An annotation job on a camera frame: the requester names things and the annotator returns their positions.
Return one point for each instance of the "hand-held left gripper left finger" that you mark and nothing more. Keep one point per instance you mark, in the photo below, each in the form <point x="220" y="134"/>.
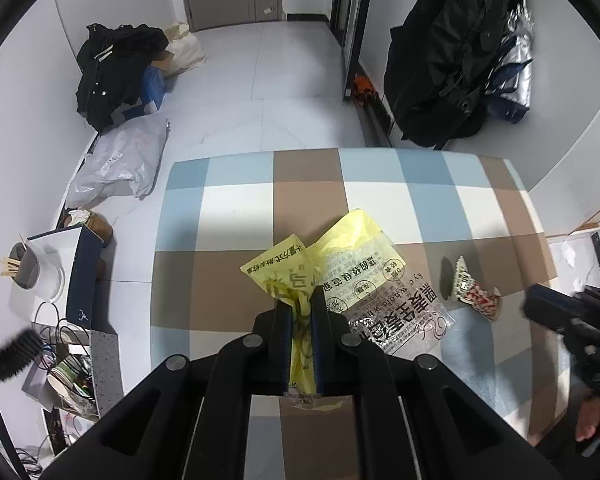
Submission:
<point x="280" y="340"/>

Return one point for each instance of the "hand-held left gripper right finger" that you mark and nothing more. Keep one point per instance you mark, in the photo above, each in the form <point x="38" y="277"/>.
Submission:
<point x="330" y="345"/>

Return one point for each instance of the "red white patterned wrapper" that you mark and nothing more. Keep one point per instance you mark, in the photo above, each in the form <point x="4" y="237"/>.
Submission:
<point x="472" y="292"/>

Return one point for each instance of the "yellow clear bread wrapper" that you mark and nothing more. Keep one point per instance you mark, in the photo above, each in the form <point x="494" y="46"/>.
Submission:
<point x="350" y="240"/>

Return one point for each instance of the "person's right hand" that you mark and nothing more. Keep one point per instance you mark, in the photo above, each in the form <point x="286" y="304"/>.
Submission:
<point x="590" y="417"/>

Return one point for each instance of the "white wardrobe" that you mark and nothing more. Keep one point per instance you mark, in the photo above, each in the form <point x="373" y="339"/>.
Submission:
<point x="580" y="185"/>

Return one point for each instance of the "checkered tablecloth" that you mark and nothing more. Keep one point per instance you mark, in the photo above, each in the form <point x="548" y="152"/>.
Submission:
<point x="230" y="210"/>

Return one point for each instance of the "grey speckled shelf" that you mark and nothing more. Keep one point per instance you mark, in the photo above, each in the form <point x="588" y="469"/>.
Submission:
<point x="107" y="370"/>

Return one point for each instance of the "navy box with white lid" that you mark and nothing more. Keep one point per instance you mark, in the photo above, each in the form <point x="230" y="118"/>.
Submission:
<point x="82" y="280"/>

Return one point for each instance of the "brown paper cup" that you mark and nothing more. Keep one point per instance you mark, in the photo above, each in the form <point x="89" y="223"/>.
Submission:
<point x="97" y="225"/>

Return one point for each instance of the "green striped paper bowl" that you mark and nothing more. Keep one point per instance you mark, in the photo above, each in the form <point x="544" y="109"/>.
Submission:
<point x="65" y="375"/>

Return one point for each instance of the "silver folding umbrella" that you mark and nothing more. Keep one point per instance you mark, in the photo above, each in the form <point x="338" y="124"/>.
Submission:
<point x="515" y="75"/>

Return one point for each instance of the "white chopstick holder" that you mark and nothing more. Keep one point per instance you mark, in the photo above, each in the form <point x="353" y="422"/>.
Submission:
<point x="47" y="280"/>

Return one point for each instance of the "grey plastic parcel bag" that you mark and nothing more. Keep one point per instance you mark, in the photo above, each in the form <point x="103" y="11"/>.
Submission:
<point x="125" y="155"/>

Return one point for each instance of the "orange tool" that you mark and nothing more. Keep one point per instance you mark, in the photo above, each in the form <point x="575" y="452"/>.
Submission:
<point x="364" y="85"/>

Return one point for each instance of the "black fuzzy sleeve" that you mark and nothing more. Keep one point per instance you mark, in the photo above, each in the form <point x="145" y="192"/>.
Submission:
<point x="10" y="355"/>

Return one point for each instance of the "black hanging jacket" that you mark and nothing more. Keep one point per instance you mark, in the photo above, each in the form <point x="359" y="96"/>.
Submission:
<point x="440" y="60"/>

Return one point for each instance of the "wooden chopsticks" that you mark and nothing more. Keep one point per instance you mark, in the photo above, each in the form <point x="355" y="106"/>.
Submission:
<point x="12" y="266"/>

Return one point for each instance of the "blue box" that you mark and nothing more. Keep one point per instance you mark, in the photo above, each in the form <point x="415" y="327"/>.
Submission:
<point x="152" y="87"/>

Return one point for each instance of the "brown cardboard piece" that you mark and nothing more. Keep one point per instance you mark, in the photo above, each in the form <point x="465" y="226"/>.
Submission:
<point x="162" y="62"/>

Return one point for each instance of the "beige tote bag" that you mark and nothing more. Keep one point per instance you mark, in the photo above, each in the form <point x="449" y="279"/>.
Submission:
<point x="185" y="50"/>

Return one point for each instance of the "black coat pile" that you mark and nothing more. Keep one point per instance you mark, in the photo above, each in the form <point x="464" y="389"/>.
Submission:
<point x="110" y="75"/>

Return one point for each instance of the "black framed glass door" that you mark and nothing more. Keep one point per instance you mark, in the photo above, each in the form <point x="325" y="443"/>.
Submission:
<point x="352" y="10"/>

